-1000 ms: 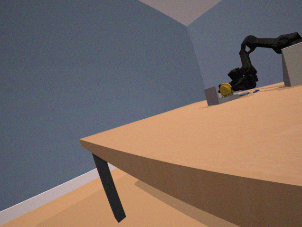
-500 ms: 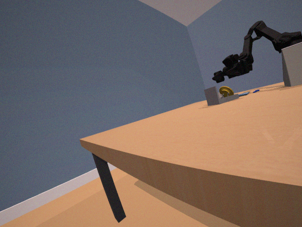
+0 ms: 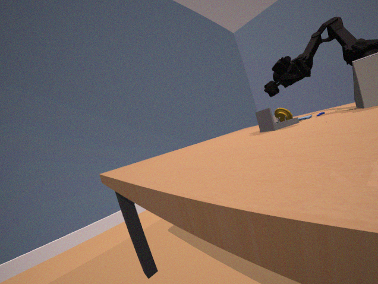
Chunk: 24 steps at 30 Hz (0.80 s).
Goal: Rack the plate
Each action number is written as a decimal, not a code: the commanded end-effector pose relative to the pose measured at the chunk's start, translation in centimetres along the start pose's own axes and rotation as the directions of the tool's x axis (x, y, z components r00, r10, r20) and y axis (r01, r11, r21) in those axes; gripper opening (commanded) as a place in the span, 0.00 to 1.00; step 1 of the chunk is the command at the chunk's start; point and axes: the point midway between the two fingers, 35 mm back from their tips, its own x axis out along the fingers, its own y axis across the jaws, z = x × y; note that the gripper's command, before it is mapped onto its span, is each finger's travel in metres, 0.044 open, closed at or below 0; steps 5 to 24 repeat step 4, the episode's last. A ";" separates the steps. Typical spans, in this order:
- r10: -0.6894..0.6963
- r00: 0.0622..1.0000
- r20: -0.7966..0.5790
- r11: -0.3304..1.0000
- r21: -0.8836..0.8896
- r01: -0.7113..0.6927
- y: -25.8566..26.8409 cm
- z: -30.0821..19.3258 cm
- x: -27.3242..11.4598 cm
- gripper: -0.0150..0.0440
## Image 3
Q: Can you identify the yellow plate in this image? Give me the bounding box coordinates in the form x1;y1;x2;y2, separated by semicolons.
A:
274;108;293;122

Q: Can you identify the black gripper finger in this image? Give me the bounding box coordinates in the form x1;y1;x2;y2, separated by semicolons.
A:
280;63;303;81
264;82;278;96

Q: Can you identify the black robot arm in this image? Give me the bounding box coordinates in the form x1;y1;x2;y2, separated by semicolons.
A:
272;17;378;82

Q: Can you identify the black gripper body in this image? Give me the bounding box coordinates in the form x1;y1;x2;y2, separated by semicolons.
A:
268;59;309;97

